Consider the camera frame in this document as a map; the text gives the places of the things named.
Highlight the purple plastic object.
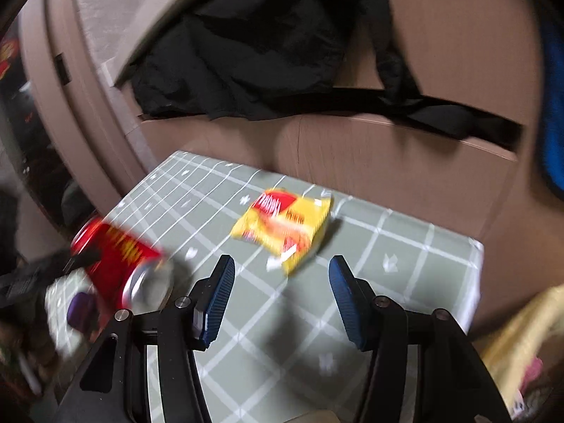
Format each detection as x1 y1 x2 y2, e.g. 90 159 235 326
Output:
67 293 100 338

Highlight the blue cloth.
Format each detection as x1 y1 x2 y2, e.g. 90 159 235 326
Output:
534 9 564 204

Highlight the black jacket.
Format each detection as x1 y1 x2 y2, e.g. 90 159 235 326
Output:
128 0 525 151

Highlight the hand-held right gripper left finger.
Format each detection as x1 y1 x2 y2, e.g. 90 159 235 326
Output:
53 254 235 423

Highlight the pale yellow cloth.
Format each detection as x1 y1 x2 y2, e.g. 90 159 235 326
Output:
478 286 564 415

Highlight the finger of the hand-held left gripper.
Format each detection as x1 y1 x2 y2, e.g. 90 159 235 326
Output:
62 244 105 270

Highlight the yellow and red snack bag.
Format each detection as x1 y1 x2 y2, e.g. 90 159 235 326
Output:
231 189 334 276

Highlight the red drink can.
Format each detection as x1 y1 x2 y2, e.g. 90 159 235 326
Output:
70 218 174 311

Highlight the brown sofa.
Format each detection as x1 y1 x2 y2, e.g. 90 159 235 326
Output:
18 0 564 331

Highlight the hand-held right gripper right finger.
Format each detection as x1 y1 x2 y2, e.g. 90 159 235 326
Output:
329 255 512 423

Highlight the green checked tablecloth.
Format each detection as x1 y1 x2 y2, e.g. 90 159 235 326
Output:
44 151 484 423

